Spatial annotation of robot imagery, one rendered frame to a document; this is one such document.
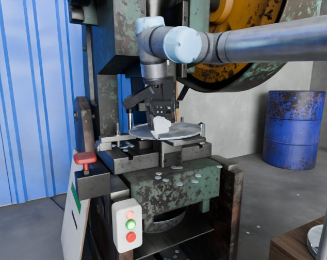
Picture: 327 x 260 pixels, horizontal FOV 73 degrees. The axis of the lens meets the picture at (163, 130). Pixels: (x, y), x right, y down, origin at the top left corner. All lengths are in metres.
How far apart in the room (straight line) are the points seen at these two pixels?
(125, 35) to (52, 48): 1.26
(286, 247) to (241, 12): 0.97
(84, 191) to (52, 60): 1.46
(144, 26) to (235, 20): 0.62
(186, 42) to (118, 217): 0.48
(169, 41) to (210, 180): 0.61
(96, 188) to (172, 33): 0.47
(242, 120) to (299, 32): 2.65
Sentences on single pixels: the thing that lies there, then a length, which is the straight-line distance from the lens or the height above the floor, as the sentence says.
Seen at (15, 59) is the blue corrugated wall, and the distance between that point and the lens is 2.02.
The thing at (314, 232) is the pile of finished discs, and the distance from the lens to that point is 1.16.
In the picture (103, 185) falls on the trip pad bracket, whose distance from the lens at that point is 0.71.
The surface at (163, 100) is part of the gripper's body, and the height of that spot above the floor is 0.92.
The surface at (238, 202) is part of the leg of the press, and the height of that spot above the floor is 0.48.
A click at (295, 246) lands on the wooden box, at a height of 0.35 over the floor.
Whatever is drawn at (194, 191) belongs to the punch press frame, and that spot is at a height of 0.55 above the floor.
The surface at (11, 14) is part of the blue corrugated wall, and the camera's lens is 2.07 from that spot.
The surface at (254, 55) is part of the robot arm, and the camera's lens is 0.53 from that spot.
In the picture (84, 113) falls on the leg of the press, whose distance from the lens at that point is 1.16.
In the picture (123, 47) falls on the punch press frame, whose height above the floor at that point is 1.08.
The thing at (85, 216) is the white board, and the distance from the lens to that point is 1.07.
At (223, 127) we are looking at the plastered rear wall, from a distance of 2.87.
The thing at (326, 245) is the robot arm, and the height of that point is 0.77.
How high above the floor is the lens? 0.97
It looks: 12 degrees down
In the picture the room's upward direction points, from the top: straight up
